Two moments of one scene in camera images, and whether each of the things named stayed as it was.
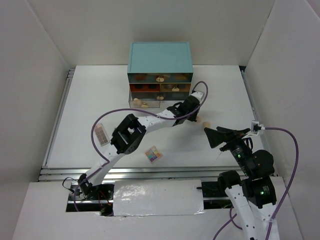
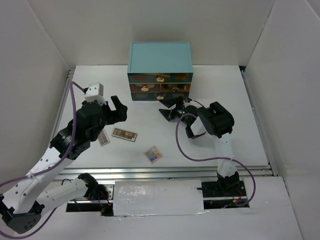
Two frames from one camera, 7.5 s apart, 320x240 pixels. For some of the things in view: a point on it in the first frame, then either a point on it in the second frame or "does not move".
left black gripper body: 192,116 → 93,135
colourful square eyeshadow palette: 153,154 does not move
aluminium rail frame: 146,174 does not move
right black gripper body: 235,142 → 179,110
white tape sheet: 155,197 does not move
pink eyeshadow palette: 101,134 does not move
